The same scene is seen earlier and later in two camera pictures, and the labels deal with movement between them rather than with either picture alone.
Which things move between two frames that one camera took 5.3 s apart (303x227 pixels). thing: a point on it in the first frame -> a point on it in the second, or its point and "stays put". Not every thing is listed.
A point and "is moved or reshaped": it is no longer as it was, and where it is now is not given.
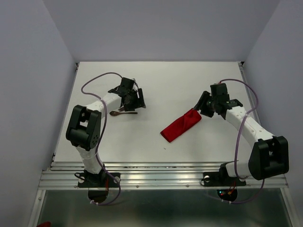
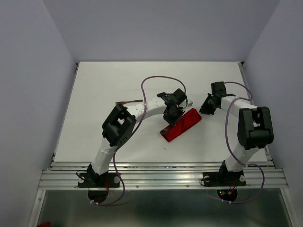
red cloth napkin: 180,126 stays put
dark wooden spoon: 115,113 is moved or reshaped
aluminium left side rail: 63,116 stays put
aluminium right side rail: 242,65 stays put
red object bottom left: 45,224 stays put
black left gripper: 138,102 -> 172,121
